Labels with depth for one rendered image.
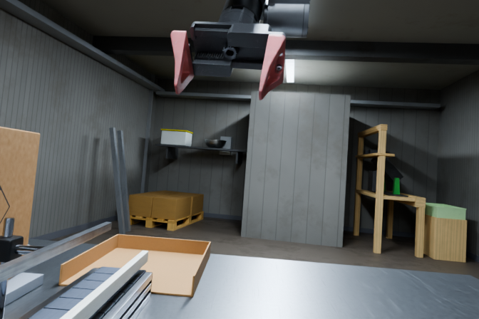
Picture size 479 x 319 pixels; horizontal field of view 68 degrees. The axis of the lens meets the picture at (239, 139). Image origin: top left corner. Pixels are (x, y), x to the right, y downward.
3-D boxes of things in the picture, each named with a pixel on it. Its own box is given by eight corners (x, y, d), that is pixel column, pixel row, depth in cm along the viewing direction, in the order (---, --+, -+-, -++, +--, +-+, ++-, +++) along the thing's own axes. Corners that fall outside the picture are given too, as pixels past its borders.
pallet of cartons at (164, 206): (155, 213, 686) (157, 189, 689) (204, 218, 671) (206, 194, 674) (121, 225, 548) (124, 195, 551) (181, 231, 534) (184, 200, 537)
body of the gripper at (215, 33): (269, 31, 43) (275, 3, 48) (187, 28, 44) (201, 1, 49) (269, 75, 48) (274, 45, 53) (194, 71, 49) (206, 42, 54)
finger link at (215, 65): (215, 68, 38) (230, 23, 44) (151, 64, 39) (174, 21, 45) (220, 114, 43) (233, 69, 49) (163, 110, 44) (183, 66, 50)
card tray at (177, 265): (192, 297, 67) (194, 275, 68) (58, 285, 68) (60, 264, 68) (209, 256, 97) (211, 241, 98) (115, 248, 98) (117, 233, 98)
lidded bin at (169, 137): (192, 147, 681) (193, 132, 683) (185, 146, 640) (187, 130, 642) (167, 145, 689) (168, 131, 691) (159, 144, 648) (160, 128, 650)
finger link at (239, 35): (281, 71, 37) (286, 25, 43) (214, 68, 38) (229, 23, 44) (279, 119, 42) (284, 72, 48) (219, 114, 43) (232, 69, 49)
